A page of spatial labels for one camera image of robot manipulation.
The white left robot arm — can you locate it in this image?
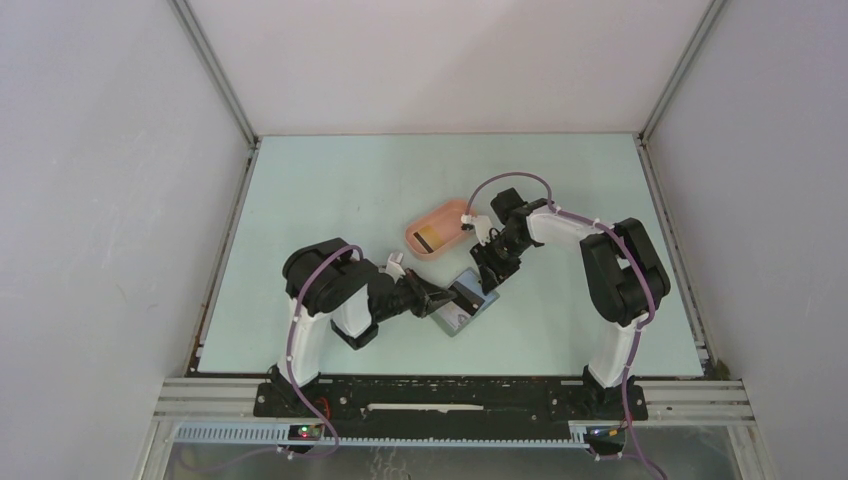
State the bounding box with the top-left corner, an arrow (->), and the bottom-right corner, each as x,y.
270,238 -> 457,417

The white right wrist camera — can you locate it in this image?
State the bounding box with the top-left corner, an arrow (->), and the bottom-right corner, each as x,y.
460,213 -> 494,245

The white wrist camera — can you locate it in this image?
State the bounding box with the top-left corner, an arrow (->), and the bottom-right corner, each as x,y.
460,213 -> 494,245
383,251 -> 406,282

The left controller board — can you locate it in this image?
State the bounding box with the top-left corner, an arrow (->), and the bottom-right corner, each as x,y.
287,424 -> 324,442

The pink oval tray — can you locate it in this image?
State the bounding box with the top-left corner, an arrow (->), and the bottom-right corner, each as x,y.
404,198 -> 470,261

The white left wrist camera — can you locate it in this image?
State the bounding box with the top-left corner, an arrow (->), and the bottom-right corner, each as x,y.
383,251 -> 406,282

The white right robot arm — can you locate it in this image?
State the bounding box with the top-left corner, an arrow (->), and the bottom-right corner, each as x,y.
460,188 -> 671,418

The right controller board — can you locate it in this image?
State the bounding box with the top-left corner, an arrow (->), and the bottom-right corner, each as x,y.
584,426 -> 627,441

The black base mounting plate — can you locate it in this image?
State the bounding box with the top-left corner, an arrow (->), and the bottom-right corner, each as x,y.
253,374 -> 648,441

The gold striped credit card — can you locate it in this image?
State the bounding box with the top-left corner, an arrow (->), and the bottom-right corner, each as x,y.
413,225 -> 443,254

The controller board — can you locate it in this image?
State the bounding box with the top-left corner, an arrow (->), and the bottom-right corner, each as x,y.
584,426 -> 627,441
287,424 -> 324,442

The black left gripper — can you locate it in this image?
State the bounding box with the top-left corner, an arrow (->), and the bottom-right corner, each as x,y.
375,267 -> 457,323

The silver VIP credit card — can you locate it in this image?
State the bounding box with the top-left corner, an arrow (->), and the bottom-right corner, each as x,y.
437,307 -> 473,337

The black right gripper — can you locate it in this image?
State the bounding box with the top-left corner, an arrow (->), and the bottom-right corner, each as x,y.
469,232 -> 531,296

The aluminium frame rail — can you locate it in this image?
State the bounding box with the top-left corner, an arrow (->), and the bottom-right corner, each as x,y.
136,375 -> 769,479

